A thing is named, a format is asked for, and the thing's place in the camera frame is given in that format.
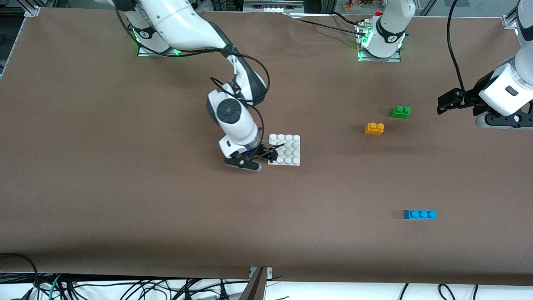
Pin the white studded base plate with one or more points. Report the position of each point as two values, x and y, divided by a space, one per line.
291 150

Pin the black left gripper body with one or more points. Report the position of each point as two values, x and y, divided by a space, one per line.
469 100

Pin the green two-stud block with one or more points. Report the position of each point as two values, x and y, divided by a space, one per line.
399 113

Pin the brown table cover sheet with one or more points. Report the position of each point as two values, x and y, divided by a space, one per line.
266 229

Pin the grey white power strip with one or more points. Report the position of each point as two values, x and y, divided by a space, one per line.
272 8

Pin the yellow two-stud block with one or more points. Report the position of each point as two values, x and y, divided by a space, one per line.
374 130

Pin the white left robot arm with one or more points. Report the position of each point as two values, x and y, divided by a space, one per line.
501 83

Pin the dark metal pole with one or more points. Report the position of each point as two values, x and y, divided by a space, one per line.
255 289

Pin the small metal bracket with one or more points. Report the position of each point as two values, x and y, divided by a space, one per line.
270 273

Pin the aluminium frame profile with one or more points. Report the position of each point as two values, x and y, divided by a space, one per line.
509 21
31 10

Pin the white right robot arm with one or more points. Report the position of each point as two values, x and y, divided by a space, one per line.
233 121

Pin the blue three-stud block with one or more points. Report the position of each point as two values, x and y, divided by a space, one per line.
418 215

